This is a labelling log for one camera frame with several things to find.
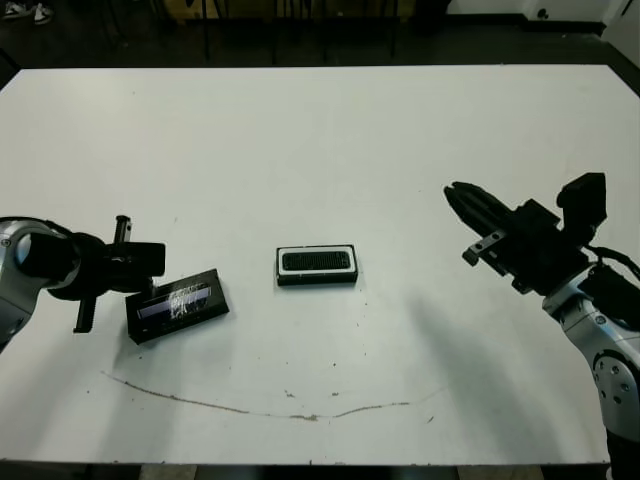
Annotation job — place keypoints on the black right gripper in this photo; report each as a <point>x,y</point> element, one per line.
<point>540,250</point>

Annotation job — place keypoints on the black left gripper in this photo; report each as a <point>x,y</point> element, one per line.
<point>95,280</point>

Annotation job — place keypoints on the black box lid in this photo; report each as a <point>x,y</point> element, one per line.
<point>200,305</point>

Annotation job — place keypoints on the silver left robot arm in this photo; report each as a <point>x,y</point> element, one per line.
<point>10,280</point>

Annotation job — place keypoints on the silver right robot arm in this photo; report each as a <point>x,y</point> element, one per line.
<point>615,360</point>

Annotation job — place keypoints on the black box with white insert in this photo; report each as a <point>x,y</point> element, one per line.
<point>315,280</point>

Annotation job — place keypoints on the black waste bin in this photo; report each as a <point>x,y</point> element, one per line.
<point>431,15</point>

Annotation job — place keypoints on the white cabinet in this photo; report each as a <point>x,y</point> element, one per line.
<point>622,22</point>

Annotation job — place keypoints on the black metal chair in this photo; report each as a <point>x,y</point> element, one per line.
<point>206,40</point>

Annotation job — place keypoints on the white sneaker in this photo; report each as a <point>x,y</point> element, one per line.
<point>14,10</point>
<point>42,14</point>

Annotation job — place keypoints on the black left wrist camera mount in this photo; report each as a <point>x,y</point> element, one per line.
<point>135,257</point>

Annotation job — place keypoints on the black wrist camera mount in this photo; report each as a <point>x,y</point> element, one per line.
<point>585,200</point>
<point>135,257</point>

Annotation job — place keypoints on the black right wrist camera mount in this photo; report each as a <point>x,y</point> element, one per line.
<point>585,200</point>

